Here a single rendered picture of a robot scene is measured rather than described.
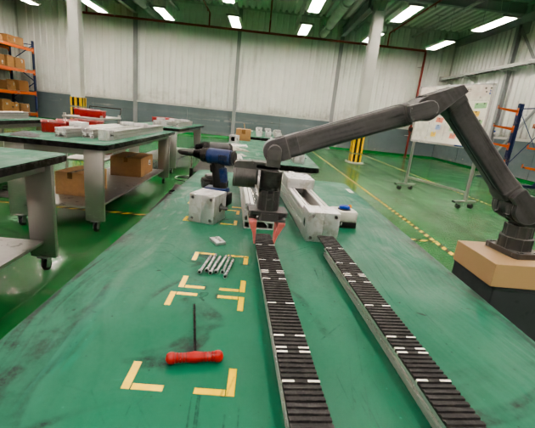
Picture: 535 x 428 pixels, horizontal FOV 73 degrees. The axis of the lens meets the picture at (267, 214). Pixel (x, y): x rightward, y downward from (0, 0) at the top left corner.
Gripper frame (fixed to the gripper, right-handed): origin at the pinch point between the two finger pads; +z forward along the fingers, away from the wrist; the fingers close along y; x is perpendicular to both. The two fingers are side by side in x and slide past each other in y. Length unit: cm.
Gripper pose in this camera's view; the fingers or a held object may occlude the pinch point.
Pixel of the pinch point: (263, 240)
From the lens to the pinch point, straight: 98.3
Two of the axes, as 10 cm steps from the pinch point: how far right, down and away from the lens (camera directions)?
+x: 0.9, 2.7, -9.6
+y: -9.9, -0.8, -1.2
